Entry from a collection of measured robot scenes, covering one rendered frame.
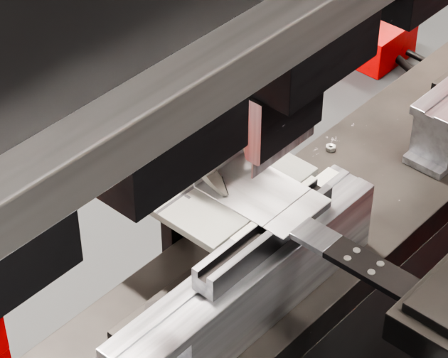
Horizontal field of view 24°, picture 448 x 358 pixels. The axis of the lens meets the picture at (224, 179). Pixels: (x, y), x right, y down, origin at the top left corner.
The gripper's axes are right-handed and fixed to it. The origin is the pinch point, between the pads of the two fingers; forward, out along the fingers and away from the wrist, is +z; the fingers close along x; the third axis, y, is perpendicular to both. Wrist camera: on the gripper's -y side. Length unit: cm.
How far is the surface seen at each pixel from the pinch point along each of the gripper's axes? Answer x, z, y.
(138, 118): -44, -15, 55
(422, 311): -6.3, 16.5, 23.6
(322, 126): 125, 27, -123
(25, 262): -37.1, -8.0, 22.1
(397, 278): -1.6, 15.2, 17.3
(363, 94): 145, 27, -124
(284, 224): -2.7, 6.3, 6.6
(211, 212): -6.2, 1.8, 1.0
